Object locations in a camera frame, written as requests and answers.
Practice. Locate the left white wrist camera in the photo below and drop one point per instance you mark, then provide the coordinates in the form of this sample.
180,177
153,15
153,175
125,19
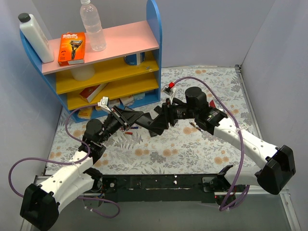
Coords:
104,104

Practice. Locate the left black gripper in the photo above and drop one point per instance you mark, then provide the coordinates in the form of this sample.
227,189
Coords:
119,116

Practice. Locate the large black remote control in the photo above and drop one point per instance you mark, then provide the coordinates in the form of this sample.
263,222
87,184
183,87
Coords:
145,121

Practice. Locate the short black remote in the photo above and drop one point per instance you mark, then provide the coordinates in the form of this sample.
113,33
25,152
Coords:
152,134

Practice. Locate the blue white can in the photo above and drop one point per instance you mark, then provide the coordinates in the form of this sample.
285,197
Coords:
135,59

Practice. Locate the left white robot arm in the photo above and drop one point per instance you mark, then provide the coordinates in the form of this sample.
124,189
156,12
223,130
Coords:
43,203

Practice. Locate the clear plastic water bottle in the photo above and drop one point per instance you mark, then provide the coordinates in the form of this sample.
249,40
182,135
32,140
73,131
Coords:
92,24

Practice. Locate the blue pink yellow shelf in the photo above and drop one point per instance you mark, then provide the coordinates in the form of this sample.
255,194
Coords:
122,79

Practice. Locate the slim black remote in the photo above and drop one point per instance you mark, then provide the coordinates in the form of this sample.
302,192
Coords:
158,109

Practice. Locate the white bottle black cap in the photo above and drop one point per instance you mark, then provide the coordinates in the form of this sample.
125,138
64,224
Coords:
35,36

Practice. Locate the yellow box bottom shelf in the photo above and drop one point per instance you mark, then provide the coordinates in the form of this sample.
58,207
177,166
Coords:
85,113

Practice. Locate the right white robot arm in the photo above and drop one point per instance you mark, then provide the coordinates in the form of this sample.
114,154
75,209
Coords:
275,165

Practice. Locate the red white carton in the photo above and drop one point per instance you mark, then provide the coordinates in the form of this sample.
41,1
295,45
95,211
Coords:
89,93

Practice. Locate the black orange battery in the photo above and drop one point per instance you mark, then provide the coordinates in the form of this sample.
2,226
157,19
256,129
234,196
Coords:
195,126

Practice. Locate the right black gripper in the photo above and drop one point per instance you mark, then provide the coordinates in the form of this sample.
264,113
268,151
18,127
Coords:
167,114

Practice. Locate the white soap boxes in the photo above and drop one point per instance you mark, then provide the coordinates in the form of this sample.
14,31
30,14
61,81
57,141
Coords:
125,101

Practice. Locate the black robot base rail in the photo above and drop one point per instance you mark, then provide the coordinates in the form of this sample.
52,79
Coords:
164,187

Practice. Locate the pile of small batteries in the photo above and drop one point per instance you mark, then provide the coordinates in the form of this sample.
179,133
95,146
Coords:
127,129

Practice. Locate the red toothpaste box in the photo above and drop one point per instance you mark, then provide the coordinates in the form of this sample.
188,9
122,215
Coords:
212,104

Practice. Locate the small white remote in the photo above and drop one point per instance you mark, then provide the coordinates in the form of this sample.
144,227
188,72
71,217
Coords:
244,126

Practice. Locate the orange razor box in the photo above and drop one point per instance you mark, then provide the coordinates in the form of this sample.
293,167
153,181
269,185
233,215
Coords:
72,49

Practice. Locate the white jar on shelf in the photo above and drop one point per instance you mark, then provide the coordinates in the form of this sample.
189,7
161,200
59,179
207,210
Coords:
83,73

